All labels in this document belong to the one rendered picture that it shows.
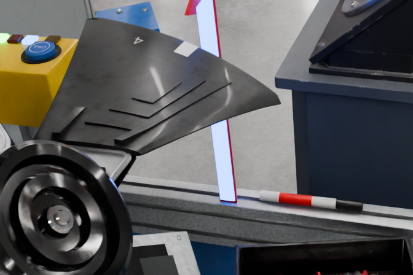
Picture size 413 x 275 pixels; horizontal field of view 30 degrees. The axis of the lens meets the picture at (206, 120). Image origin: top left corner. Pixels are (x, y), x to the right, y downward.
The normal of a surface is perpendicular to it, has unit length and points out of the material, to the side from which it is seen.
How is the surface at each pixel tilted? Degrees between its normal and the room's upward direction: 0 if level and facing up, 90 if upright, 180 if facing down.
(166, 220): 90
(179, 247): 50
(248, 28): 0
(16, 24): 90
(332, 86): 90
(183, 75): 18
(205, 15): 90
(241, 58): 0
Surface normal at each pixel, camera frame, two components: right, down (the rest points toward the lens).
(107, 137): -0.01, -0.88
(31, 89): -0.31, 0.56
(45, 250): 0.68, -0.52
